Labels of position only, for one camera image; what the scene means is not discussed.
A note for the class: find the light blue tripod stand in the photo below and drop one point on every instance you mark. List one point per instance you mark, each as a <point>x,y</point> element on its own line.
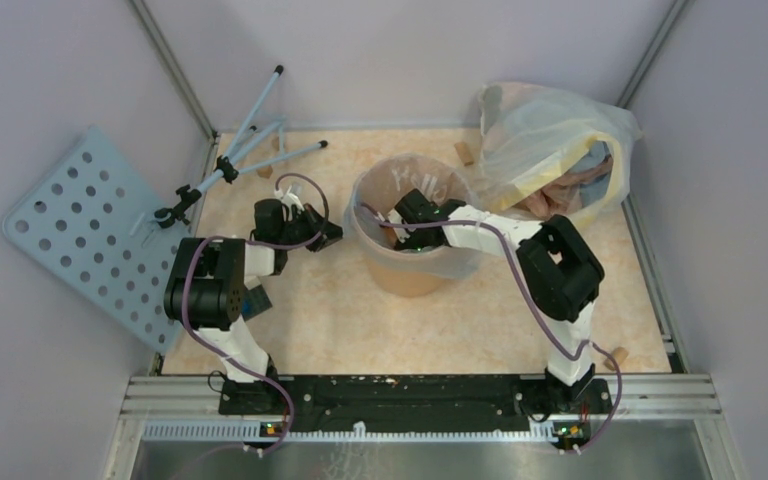
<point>227,166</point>

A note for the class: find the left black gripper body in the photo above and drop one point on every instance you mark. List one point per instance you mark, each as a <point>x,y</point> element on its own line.
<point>302,227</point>

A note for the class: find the light blue perforated board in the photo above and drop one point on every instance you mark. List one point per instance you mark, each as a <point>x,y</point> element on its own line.
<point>90,223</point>

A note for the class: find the blue block holder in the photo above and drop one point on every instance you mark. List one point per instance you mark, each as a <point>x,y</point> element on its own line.
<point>255,302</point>

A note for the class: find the light blue plastic trash bag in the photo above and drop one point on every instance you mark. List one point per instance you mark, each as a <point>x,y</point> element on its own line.
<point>450,258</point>

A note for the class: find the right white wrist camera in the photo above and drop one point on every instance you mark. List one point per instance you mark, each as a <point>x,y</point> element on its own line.
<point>396,232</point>

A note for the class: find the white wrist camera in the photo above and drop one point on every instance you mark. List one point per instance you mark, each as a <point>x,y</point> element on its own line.
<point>396,232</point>
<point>290,198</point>

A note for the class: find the pink plastic bags inside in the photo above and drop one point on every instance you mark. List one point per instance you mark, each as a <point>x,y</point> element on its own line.
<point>582,184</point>

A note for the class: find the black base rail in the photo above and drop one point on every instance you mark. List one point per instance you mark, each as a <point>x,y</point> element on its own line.
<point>414,403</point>

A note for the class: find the cork piece front right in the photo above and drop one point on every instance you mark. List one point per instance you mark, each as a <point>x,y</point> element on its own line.
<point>614,360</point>

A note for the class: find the white toothed cable strip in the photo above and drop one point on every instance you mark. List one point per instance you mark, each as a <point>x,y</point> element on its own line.
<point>248,431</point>

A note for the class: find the wooden block near bin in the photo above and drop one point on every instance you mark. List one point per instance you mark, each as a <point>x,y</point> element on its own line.
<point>464,153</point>

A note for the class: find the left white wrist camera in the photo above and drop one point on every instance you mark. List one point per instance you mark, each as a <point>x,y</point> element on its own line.
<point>290,198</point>

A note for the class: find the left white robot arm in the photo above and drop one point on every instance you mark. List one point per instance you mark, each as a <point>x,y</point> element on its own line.
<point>214,288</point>

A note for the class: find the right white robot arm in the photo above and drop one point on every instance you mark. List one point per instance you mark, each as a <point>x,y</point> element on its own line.
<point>553,266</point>

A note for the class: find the large translucent white trash bag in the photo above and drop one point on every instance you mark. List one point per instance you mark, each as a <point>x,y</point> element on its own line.
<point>532,134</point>

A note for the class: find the wooden block by tripod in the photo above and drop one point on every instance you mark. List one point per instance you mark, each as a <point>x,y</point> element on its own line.
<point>265,172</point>

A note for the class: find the orange plastic trash bin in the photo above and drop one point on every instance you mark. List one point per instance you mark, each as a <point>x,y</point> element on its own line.
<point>404,278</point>

